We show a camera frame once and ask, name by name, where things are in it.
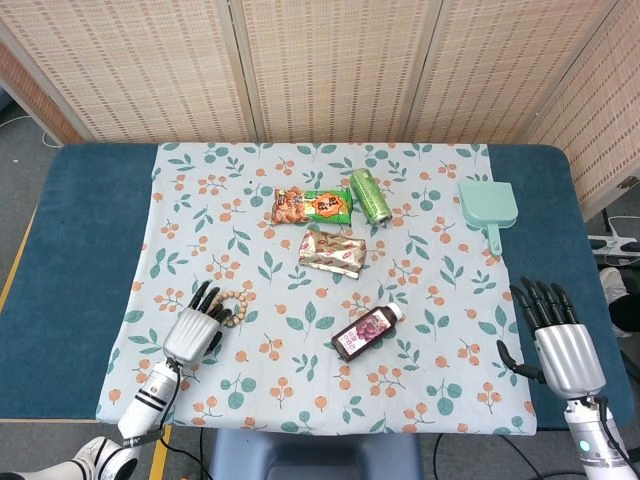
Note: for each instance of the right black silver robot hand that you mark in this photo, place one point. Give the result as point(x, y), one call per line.
point(570, 355)

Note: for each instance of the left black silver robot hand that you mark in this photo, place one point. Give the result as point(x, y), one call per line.
point(192, 335)

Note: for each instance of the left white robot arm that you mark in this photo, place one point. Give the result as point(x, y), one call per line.
point(147, 400)

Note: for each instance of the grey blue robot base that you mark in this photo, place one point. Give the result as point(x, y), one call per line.
point(315, 455)

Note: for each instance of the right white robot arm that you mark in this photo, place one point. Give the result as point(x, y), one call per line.
point(592, 440)

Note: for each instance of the white black sneaker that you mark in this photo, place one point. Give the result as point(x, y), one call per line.
point(611, 282)

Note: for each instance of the floral print tablecloth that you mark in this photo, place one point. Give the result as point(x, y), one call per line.
point(310, 390)

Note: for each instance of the gold foil snack packet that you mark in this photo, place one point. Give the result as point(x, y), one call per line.
point(332, 252)

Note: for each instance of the dark grape juice bottle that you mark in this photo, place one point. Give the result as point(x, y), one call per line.
point(365, 332)

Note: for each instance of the mint green plastic dustpan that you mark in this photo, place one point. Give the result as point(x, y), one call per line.
point(487, 202)

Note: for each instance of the orange green snack packet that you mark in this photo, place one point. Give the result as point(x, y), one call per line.
point(310, 205)

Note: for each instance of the green drink can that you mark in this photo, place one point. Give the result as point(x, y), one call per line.
point(369, 195)

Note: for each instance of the woven bamboo folding screen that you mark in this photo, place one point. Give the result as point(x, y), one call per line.
point(335, 65)

